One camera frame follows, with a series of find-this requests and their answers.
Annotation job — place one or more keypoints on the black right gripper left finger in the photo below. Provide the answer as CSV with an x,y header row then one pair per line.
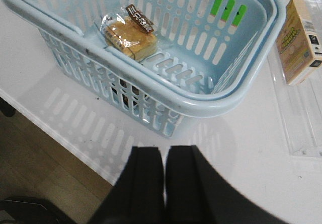
x,y
137,196

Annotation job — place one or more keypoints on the packaged bread slice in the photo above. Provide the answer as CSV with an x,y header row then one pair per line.
x,y
130,31

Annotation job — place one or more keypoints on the beige snack box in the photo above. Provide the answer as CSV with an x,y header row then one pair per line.
x,y
298,44

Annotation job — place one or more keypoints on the clear acrylic tray right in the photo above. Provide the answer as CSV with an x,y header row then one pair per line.
x,y
300,105

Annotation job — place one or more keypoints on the light blue plastic basket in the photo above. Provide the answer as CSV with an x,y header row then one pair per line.
x,y
208,53

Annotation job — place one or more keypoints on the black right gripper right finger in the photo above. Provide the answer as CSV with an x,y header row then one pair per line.
x,y
197,193

